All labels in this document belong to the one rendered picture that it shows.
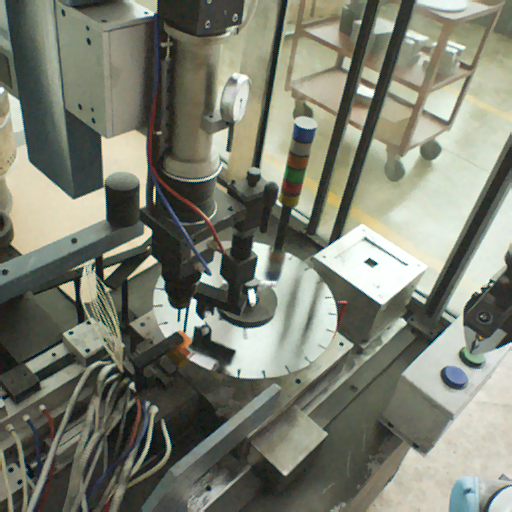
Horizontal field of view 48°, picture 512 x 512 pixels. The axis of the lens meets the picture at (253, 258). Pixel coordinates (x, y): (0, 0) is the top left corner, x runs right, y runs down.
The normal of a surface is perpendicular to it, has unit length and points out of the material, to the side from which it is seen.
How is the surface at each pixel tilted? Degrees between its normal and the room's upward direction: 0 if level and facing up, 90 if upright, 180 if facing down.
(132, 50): 90
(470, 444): 0
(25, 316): 0
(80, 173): 90
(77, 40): 90
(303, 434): 0
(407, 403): 90
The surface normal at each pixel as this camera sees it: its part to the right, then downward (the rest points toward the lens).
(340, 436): 0.14, -0.73
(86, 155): 0.71, 0.55
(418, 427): -0.69, 0.42
